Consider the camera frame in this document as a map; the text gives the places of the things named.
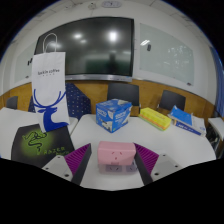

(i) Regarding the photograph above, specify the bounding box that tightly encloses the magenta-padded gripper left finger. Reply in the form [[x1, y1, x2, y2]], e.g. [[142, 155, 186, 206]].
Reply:
[[41, 143, 92, 186]]

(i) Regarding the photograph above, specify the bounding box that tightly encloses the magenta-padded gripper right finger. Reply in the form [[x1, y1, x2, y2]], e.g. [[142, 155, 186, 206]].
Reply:
[[131, 143, 184, 186]]

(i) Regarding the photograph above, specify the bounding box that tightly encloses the pink charger block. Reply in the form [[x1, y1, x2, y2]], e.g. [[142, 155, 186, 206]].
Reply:
[[97, 140, 137, 165]]

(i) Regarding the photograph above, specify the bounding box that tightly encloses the white power strip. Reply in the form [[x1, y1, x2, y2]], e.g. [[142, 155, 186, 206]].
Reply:
[[98, 162, 139, 175]]

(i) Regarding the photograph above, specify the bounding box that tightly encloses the yellow flat box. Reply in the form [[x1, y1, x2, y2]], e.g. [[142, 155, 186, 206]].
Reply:
[[138, 107, 172, 131]]

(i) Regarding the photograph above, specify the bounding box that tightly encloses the black green mouse pad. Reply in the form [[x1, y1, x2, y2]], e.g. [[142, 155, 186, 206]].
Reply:
[[10, 123, 76, 169]]

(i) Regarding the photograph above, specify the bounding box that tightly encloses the blue tissue box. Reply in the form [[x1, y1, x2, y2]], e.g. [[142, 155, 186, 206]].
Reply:
[[95, 98, 133, 134]]

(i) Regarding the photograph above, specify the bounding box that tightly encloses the blue dotted armchair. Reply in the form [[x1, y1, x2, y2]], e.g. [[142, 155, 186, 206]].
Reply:
[[28, 82, 92, 121]]

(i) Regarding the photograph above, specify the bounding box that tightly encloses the blue white paper pack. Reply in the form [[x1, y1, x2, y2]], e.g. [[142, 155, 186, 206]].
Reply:
[[167, 105, 208, 138]]

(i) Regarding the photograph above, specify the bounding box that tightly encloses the black chair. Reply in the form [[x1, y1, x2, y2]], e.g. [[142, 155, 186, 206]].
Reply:
[[157, 89, 187, 113], [106, 81, 141, 116]]

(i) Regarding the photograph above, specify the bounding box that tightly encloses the white paper bag blue deer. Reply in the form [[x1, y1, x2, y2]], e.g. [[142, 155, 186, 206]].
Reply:
[[31, 32, 71, 133]]

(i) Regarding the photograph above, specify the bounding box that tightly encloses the small white side table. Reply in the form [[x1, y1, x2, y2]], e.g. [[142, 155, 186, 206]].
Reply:
[[207, 116, 224, 158]]

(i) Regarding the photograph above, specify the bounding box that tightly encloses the grey chair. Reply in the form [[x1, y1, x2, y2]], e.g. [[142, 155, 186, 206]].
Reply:
[[5, 95, 19, 110]]

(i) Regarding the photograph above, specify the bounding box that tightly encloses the small glass whiteboard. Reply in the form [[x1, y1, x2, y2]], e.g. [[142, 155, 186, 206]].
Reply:
[[13, 49, 36, 84]]

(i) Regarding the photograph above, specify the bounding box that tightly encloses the blue window blind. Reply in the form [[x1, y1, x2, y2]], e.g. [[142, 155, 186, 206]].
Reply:
[[209, 46, 224, 118]]

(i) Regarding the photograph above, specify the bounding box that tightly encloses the large glass whiteboard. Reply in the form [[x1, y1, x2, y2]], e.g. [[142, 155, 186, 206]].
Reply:
[[138, 22, 195, 86]]

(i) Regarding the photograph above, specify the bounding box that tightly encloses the large black wall screen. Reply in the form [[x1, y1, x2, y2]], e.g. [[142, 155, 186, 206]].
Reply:
[[34, 16, 135, 83]]

